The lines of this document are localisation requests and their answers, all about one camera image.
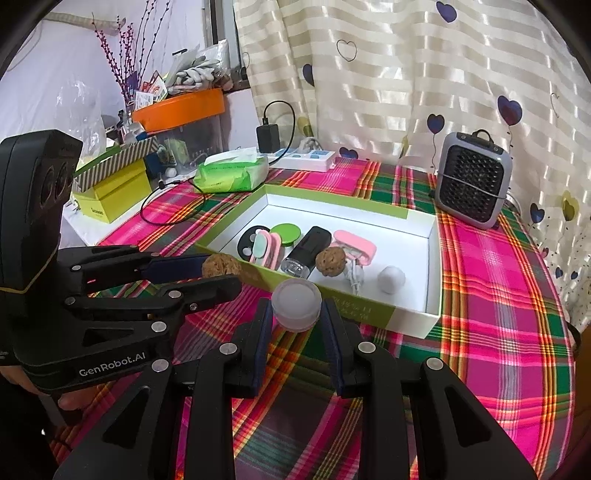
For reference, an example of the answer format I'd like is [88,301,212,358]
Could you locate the thin black cable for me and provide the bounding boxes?
[140,178,206,226]

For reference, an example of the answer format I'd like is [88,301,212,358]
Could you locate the grey white gloves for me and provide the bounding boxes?
[168,58,218,90]

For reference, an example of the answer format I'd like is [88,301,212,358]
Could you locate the clear plastic bag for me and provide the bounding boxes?
[166,39,230,90]

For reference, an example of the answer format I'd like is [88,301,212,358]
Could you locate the person's left hand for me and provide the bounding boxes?
[0,364,100,411]

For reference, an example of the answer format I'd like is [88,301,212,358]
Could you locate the green cardboard box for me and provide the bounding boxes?
[194,184,443,340]

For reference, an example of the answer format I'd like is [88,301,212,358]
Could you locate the black flashlight device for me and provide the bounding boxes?
[280,226,331,278]

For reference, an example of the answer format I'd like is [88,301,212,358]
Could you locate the pink oblong case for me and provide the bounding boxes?
[332,230,377,266]

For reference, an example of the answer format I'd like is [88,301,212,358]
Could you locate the green tissue pack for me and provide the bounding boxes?
[194,148,269,193]

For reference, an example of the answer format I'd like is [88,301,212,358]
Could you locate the green round cap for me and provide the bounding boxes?
[269,222,302,250]

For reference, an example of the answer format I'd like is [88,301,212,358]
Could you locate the dark blue box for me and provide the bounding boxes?
[145,150,178,178]

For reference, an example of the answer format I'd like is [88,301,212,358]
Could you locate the brown walnut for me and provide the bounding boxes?
[315,247,347,278]
[202,251,237,280]

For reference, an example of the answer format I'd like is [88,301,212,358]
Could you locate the purple decorative branches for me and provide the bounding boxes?
[92,0,160,109]

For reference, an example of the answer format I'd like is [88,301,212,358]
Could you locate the white ball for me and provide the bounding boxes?
[378,265,407,295]

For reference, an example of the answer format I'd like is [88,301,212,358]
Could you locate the black power adapter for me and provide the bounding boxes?
[256,124,281,153]

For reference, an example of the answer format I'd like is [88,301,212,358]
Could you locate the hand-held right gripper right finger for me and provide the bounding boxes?
[321,298,539,480]

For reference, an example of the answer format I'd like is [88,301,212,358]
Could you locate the grey mini heater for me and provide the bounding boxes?
[434,130,514,230]

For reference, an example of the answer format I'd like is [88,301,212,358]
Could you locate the striped cardboard box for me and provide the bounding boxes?
[74,137,158,191]

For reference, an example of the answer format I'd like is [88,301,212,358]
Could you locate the white usb cable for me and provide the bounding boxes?
[344,247,370,294]

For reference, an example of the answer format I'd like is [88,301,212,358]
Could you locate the pink green plaid tablecloth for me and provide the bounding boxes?
[48,159,578,480]

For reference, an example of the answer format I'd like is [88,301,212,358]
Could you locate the translucent white round jar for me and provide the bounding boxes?
[271,279,321,332]

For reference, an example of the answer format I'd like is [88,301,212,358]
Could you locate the clear storage box orange lid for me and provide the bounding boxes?
[131,88,227,174]

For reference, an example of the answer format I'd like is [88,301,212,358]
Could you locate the white power strip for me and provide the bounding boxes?
[268,148,337,172]

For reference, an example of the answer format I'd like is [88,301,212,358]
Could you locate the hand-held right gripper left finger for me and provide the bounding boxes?
[53,298,274,480]

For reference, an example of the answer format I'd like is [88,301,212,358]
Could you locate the black oval massager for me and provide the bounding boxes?
[238,226,271,261]

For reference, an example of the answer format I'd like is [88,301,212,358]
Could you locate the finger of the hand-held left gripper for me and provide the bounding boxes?
[59,244,218,292]
[64,274,243,333]

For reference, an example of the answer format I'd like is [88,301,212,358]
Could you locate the colourful paper cards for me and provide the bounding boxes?
[134,71,169,109]

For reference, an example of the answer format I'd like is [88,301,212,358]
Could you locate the yellow cardboard box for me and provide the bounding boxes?
[73,159,153,225]

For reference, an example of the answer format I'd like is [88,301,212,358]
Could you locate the striped heart print curtain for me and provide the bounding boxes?
[233,0,591,324]

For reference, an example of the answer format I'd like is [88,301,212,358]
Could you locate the pink clip with green pad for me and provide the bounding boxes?
[250,231,283,272]

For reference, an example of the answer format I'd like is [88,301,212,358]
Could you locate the black adapter cable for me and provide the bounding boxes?
[261,100,296,148]

